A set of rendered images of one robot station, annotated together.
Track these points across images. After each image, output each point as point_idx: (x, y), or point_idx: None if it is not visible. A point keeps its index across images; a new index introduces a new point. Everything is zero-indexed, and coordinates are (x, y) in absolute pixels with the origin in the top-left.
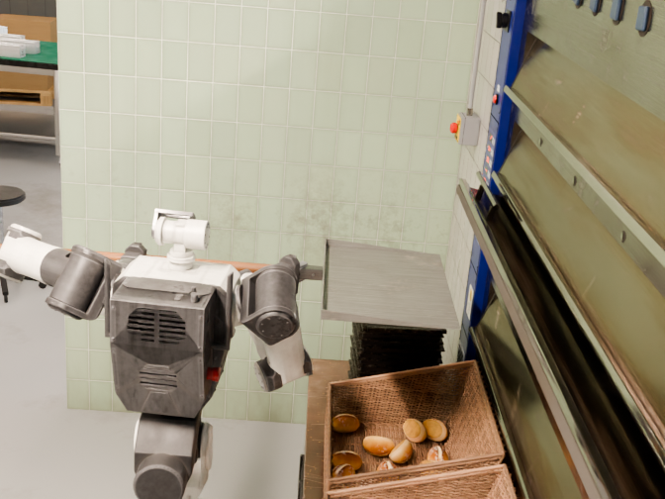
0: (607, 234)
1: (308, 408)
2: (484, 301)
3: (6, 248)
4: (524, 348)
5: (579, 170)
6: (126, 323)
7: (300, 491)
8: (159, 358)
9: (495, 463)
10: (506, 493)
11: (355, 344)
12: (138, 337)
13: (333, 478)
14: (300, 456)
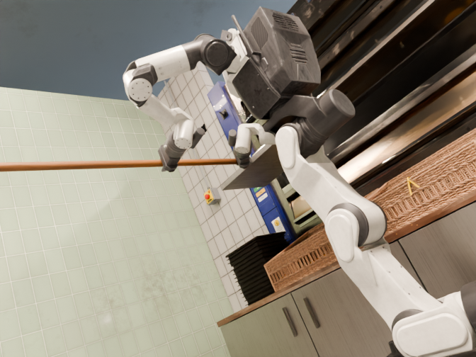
0: (363, 38)
1: (257, 301)
2: (287, 214)
3: (144, 57)
4: (391, 37)
5: (341, 23)
6: (273, 18)
7: (308, 305)
8: (295, 40)
9: (380, 194)
10: (402, 178)
11: (253, 257)
12: (281, 25)
13: None
14: (283, 309)
